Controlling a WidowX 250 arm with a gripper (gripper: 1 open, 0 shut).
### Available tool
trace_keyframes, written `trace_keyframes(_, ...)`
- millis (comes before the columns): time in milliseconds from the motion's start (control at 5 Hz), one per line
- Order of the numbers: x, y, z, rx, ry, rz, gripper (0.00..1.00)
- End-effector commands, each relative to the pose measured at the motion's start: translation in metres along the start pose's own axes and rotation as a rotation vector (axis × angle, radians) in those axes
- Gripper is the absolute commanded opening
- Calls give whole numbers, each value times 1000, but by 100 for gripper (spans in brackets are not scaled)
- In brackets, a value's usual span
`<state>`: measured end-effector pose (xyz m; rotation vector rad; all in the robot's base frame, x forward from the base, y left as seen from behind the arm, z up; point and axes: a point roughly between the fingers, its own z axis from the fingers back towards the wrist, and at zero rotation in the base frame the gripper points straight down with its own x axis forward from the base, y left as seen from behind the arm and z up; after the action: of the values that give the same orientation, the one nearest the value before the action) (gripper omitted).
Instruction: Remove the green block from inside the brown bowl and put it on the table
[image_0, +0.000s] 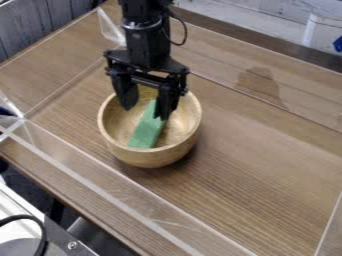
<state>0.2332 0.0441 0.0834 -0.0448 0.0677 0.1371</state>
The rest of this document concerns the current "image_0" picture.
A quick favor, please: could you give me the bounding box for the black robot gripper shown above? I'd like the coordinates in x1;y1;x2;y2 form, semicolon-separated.
105;50;190;120

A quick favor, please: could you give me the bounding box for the green rectangular block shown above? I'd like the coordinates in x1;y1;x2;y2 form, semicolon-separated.
129;100;166;149

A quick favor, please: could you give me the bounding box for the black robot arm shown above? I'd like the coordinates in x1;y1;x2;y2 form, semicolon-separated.
105;0;190;120

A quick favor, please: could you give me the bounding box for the brown wooden bowl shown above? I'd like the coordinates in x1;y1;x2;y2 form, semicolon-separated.
98;87;203;168

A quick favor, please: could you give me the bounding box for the white container in background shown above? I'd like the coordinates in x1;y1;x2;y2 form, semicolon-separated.
302;13;342;56

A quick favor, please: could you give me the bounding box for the blue object at right edge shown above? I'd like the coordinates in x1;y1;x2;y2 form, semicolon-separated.
333;36;342;52

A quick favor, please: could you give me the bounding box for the clear acrylic corner bracket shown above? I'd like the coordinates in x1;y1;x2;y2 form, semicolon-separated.
96;8;126;47

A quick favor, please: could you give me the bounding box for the clear acrylic bracket left edge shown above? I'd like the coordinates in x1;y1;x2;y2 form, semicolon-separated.
0;90;24;143

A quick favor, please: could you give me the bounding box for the grey metal bracket with screw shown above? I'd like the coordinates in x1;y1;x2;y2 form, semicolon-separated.
44;218;99;256

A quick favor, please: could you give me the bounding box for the black cable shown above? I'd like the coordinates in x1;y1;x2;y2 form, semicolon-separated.
0;214;50;256

